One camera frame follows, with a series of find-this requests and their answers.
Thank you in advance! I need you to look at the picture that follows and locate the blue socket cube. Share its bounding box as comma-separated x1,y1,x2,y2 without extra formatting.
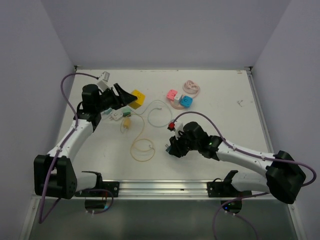
179,95,193,108

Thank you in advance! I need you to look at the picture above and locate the teal charger cable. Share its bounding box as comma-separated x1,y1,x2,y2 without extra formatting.
136,99,174,127

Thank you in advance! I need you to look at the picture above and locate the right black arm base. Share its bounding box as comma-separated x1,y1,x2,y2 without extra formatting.
206,170,252,198

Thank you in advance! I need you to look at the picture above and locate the yellow plug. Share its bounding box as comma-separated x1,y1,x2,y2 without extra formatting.
123,117,131,130

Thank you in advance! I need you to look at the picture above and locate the yellow socket cube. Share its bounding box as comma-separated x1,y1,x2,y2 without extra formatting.
129,89,146,110

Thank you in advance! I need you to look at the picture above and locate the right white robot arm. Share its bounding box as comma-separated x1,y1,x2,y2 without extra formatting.
166,121,306,204

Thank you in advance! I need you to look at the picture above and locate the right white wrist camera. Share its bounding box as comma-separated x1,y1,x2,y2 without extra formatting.
167,120,184,139

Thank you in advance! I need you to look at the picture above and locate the aluminium front rail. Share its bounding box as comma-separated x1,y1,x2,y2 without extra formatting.
32,178,297,201

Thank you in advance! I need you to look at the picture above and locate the yellow cable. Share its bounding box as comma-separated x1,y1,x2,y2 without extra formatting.
120,113,156,162

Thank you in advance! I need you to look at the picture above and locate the light blue plug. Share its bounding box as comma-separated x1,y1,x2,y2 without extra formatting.
165,144,172,153

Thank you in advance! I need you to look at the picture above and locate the teal charger plug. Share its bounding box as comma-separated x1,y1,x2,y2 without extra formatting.
102,108,113,115

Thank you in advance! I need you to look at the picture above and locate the white adapter plug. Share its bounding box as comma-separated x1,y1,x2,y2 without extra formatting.
109,110,123,121

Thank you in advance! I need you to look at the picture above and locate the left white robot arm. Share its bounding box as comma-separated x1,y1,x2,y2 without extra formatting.
33,83,138,200

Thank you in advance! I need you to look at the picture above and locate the green plug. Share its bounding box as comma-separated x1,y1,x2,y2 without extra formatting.
121,107,132,118

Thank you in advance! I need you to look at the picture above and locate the pink socket cube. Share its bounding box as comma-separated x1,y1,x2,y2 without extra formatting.
166,89,178,102

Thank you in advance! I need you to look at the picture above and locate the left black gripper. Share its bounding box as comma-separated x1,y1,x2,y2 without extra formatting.
95,83,137,112

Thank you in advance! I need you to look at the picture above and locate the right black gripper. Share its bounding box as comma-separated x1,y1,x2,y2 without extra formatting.
169,130,200,158

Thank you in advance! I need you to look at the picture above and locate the white adapter between cubes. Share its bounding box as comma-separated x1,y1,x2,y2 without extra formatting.
173,93,183,105

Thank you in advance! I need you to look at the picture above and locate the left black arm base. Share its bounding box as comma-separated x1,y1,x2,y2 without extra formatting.
74,171,120,198

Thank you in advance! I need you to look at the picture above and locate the pink coiled cable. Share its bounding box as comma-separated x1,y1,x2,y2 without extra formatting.
182,79,202,95

